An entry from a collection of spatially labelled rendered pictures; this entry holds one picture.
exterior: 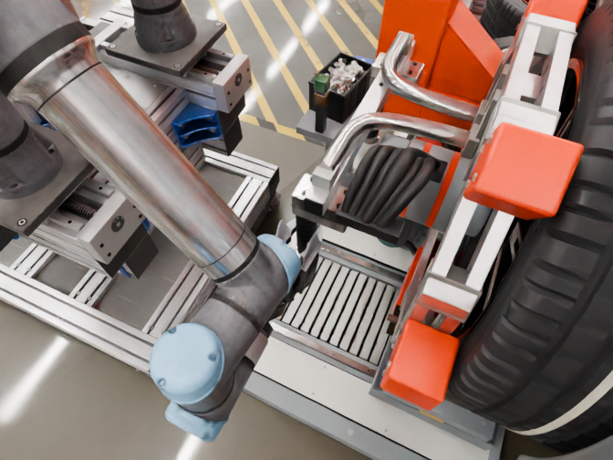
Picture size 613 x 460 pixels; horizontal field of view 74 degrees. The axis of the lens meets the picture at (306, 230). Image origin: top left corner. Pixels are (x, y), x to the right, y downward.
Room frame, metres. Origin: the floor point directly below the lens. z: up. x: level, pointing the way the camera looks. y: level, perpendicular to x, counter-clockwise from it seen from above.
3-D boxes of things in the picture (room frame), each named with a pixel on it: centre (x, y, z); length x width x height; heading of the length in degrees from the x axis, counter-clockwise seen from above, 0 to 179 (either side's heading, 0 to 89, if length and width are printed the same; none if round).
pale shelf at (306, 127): (1.21, -0.13, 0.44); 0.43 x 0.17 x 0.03; 155
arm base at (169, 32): (0.99, 0.36, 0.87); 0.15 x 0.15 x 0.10
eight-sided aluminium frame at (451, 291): (0.44, -0.29, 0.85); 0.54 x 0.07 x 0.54; 155
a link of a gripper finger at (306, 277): (0.30, 0.01, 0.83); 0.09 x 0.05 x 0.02; 146
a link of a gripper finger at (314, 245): (0.35, -0.01, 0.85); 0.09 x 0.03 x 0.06; 146
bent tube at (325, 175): (0.40, -0.13, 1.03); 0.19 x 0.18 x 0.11; 65
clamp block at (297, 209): (0.38, -0.03, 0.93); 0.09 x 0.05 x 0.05; 65
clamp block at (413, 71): (0.68, -0.17, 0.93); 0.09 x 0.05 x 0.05; 65
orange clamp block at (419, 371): (0.15, -0.16, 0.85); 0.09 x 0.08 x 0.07; 155
